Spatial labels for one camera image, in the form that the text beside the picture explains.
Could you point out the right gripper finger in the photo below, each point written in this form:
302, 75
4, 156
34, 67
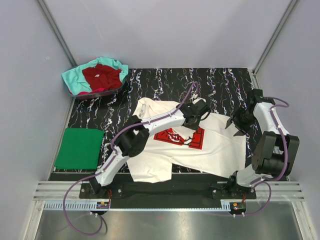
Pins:
240, 132
229, 122

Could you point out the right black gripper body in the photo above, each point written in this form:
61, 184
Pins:
243, 119

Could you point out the white printed t-shirt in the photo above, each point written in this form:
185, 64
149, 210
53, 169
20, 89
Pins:
212, 148

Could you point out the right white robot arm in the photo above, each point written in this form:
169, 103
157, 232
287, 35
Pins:
275, 153

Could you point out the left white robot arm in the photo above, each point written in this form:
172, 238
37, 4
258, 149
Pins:
133, 137

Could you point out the pink garment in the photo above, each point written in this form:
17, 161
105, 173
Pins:
98, 90

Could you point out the red t-shirt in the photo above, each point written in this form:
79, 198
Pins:
102, 77

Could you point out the dark laundry basket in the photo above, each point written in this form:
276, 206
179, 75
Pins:
100, 94

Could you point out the folded green t-shirt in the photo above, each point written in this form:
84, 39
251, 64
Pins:
80, 149

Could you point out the teal t-shirt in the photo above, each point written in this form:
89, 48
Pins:
76, 72

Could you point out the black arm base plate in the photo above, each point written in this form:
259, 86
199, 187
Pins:
182, 191

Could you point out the aluminium frame rail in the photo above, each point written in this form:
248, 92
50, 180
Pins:
56, 190

